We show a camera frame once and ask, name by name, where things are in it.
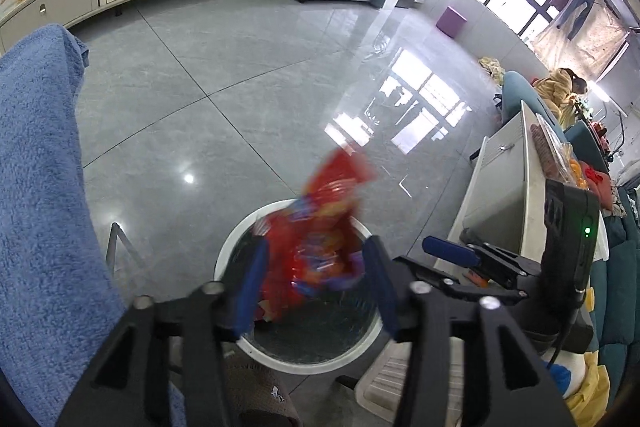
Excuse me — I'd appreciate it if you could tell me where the brown slipper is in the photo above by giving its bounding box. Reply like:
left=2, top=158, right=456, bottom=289
left=224, top=352, right=302, bottom=427

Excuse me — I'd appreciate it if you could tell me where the metal table leg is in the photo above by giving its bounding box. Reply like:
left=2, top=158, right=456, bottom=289
left=105, top=222, right=147, bottom=299

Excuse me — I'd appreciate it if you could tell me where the blue towel-covered table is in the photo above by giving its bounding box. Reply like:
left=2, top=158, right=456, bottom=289
left=0, top=23, right=187, bottom=427

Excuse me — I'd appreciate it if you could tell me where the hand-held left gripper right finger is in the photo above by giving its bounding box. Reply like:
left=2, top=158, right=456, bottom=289
left=361, top=234, right=576, bottom=427

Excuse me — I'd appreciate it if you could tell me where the white round trash bin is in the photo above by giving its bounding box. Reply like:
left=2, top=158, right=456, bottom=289
left=214, top=199, right=397, bottom=376

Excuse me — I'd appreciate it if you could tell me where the beige patterned curtain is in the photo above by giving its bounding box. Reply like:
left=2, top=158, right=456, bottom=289
left=536, top=13, right=629, bottom=81

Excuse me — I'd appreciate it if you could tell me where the white plastic stool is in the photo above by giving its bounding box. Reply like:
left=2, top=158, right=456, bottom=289
left=354, top=337, right=476, bottom=427

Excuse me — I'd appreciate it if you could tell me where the teal sofa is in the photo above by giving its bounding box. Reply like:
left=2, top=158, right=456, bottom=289
left=500, top=71, right=640, bottom=404

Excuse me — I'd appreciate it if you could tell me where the red cloth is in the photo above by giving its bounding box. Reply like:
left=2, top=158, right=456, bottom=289
left=584, top=166, right=614, bottom=208

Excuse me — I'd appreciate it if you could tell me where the clear snack bag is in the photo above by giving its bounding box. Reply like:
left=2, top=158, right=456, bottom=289
left=529, top=122, right=577, bottom=184

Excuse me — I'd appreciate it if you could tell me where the blue cloth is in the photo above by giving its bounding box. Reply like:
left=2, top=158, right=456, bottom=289
left=550, top=364, right=574, bottom=396

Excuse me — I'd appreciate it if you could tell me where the white side cabinet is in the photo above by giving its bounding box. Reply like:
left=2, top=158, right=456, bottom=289
left=447, top=99, right=608, bottom=274

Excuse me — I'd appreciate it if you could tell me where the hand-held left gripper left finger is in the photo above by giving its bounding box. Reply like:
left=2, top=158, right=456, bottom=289
left=55, top=237, right=271, bottom=427

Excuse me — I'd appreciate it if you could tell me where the yellow cloth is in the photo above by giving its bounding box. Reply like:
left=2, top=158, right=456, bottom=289
left=565, top=351, right=614, bottom=427

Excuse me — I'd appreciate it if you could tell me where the purple stool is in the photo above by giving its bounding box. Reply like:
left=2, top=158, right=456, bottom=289
left=436, top=5, right=467, bottom=38

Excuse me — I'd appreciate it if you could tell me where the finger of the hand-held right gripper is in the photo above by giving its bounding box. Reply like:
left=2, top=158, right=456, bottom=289
left=421, top=235, right=543, bottom=280
left=392, top=255, right=528, bottom=306

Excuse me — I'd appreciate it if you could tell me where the red snack packet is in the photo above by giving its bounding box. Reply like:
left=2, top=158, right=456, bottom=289
left=254, top=146, right=379, bottom=324

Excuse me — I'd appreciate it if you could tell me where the yellowish cloth pile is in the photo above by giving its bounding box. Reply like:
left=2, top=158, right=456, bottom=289
left=477, top=57, right=504, bottom=84

